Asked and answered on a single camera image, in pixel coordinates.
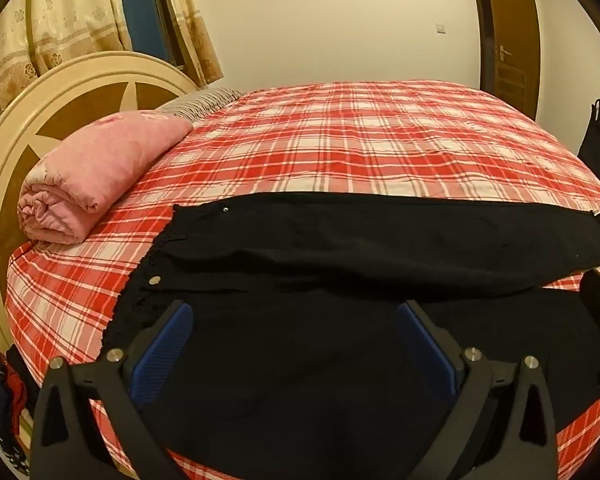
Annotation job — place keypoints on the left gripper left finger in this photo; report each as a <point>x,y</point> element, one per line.
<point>66,441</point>

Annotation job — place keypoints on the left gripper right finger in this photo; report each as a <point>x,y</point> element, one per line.
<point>499,421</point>

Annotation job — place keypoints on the black pants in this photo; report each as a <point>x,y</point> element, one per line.
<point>294,368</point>

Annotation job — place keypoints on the clothes pile beside bed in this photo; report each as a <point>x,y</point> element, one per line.
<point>13,400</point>

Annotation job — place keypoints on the pink folded blanket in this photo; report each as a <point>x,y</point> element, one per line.
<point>70,188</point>

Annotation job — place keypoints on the brown wooden door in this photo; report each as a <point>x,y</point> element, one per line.
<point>515,25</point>

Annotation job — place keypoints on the striped pillow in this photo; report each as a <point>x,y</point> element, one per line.
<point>199,104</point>

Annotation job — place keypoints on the red plaid bed sheet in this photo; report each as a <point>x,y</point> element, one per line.
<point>407,138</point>

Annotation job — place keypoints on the cream round headboard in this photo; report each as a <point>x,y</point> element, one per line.
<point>65,99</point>

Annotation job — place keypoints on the beige right curtain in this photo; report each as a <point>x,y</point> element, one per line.
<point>200,61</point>

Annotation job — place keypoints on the beige curtain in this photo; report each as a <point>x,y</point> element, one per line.
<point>200,61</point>
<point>39,35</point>

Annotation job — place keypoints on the window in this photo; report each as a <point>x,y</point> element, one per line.
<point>151,30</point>

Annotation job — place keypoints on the beige left curtain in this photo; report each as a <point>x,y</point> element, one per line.
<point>39,35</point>

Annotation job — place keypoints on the door handle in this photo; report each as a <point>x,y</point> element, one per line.
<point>503,54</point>

